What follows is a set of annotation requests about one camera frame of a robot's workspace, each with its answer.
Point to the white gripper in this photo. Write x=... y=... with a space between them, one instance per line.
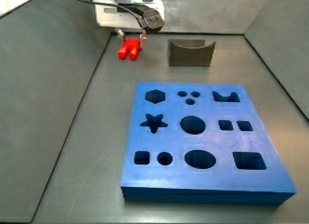
x=110 y=17

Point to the red square-circle object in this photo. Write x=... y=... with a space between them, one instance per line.
x=129 y=49

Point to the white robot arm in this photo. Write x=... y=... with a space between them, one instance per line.
x=132 y=15

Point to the black curved fixture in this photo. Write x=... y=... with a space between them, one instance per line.
x=191 y=53

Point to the blue foam shape board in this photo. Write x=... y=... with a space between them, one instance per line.
x=200 y=149

